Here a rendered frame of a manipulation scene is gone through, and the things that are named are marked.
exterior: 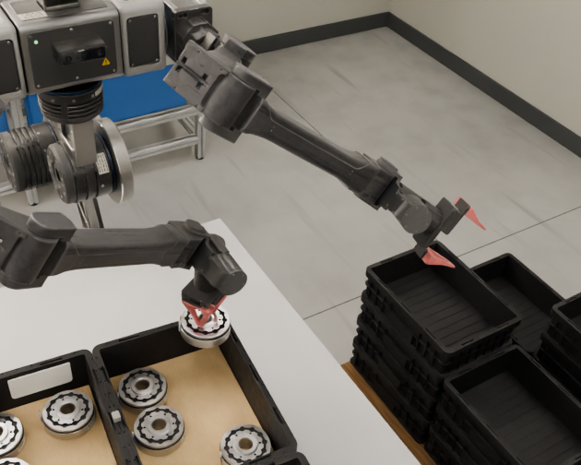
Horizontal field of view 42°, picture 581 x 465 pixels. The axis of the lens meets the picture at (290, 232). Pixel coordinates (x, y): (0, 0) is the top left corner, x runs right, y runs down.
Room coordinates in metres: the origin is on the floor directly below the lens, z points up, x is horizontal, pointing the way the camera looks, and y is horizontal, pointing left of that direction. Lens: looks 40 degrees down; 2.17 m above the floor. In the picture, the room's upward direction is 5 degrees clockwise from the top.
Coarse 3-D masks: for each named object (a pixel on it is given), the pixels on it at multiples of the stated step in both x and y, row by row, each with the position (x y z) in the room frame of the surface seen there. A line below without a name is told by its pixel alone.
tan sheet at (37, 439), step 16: (16, 416) 0.92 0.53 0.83; (32, 416) 0.92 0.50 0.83; (96, 416) 0.93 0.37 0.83; (32, 432) 0.88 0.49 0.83; (96, 432) 0.90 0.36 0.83; (32, 448) 0.84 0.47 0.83; (48, 448) 0.85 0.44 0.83; (64, 448) 0.85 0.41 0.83; (80, 448) 0.85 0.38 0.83; (96, 448) 0.86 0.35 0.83; (32, 464) 0.81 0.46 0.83; (48, 464) 0.81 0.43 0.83; (64, 464) 0.82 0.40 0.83; (80, 464) 0.82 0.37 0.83; (96, 464) 0.82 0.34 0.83; (112, 464) 0.83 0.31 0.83
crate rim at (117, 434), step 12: (48, 360) 0.99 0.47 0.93; (60, 360) 0.99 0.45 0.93; (12, 372) 0.95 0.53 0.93; (24, 372) 0.95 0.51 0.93; (96, 372) 0.97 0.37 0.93; (96, 384) 0.94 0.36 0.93; (108, 408) 0.89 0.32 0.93; (108, 420) 0.86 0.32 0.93; (120, 432) 0.83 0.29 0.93; (120, 444) 0.81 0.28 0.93
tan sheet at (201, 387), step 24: (168, 360) 1.10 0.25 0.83; (192, 360) 1.11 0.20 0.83; (216, 360) 1.11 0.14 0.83; (168, 384) 1.03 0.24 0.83; (192, 384) 1.04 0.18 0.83; (216, 384) 1.05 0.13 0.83; (192, 408) 0.98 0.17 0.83; (216, 408) 0.98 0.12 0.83; (240, 408) 0.99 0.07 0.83; (192, 432) 0.92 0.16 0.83; (216, 432) 0.92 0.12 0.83; (144, 456) 0.85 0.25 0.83; (168, 456) 0.86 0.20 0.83; (192, 456) 0.86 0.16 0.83; (216, 456) 0.87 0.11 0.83
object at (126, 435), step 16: (128, 336) 1.07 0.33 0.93; (144, 336) 1.08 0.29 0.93; (96, 352) 1.02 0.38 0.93; (240, 352) 1.06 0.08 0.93; (256, 384) 0.98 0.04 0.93; (112, 400) 0.90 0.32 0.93; (272, 400) 0.94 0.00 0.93; (128, 432) 0.84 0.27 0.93; (288, 432) 0.87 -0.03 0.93; (128, 448) 0.80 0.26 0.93; (288, 448) 0.83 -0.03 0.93; (240, 464) 0.79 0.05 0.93; (256, 464) 0.79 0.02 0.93
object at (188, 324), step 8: (184, 312) 1.08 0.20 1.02; (216, 312) 1.09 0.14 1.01; (224, 312) 1.09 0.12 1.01; (184, 320) 1.05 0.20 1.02; (192, 320) 1.06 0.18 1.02; (224, 320) 1.07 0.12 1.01; (184, 328) 1.03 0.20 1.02; (192, 328) 1.04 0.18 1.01; (200, 328) 1.04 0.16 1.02; (208, 328) 1.04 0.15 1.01; (216, 328) 1.04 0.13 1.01; (224, 328) 1.04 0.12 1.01; (200, 336) 1.02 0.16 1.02; (208, 336) 1.02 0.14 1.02; (216, 336) 1.02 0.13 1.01
